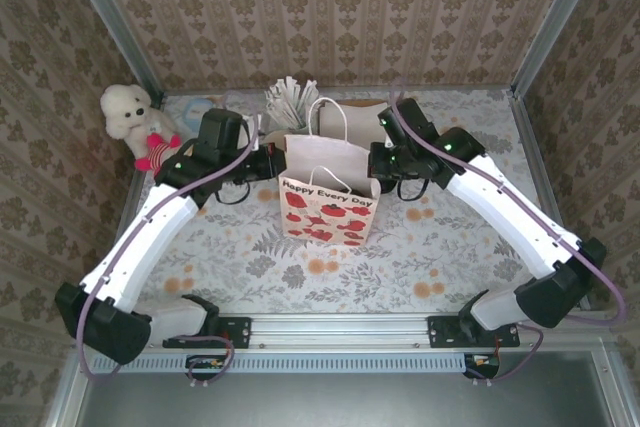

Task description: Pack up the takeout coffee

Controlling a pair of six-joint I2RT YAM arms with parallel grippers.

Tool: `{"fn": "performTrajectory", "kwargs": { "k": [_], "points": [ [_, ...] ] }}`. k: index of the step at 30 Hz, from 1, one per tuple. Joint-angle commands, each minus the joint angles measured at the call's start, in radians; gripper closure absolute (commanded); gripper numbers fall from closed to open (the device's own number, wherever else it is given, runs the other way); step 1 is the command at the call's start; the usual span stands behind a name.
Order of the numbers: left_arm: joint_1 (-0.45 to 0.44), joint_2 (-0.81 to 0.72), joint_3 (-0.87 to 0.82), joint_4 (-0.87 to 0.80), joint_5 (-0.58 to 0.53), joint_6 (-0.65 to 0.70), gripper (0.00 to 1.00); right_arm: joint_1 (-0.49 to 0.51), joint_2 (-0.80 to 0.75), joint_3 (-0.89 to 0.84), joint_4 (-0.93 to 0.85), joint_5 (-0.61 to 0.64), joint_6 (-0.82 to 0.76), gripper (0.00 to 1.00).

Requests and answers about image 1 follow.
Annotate poppy print paper gift bag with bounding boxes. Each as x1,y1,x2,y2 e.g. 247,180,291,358
277,96,382,247

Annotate light blue round toy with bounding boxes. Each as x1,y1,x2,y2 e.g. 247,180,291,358
178,96,211,131

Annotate white paper napkin stack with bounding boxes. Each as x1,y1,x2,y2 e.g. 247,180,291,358
319,101,392,148

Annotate white wrapped straws bundle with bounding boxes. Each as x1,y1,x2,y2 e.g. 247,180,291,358
264,75,307,131

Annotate pink red striped plush toy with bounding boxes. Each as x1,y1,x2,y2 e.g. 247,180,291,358
133,131,184,173

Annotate beige paper stick packets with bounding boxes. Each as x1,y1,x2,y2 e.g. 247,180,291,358
298,79,325,113

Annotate floral patterned table cover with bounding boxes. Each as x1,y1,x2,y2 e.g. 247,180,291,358
124,89,574,316

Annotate white teddy bear plush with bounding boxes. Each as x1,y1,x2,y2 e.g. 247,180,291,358
99,84,184,161

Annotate grey metal panel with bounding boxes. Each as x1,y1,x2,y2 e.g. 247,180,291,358
74,371,619,427

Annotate thin black right gripper cable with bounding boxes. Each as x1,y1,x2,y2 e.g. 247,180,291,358
396,177,430,202

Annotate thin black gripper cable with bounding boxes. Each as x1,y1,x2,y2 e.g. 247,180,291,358
396,177,430,202
213,180,252,206

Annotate thin black left gripper cable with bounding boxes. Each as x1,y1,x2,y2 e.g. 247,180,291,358
213,180,252,206

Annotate aluminium side rail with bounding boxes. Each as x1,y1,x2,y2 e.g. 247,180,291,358
509,89,591,311
122,169,151,233

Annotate aluminium back rail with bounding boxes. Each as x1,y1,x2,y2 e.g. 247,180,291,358
164,84,514,96

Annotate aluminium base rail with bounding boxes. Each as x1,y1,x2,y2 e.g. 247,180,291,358
149,314,609,351

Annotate aluminium frame post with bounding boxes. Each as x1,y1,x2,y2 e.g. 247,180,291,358
58,0,166,98
509,0,609,98

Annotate grey slotted cable duct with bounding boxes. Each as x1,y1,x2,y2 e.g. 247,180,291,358
94,352,469,374

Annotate black cable outlet box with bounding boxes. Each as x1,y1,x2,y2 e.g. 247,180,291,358
463,352,501,381
185,354,225,382

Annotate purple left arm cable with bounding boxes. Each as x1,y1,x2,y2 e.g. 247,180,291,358
74,90,262,389

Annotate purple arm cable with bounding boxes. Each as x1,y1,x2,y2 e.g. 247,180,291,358
388,77,629,387
74,90,262,389

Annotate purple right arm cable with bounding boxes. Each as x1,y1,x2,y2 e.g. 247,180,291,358
388,77,629,387

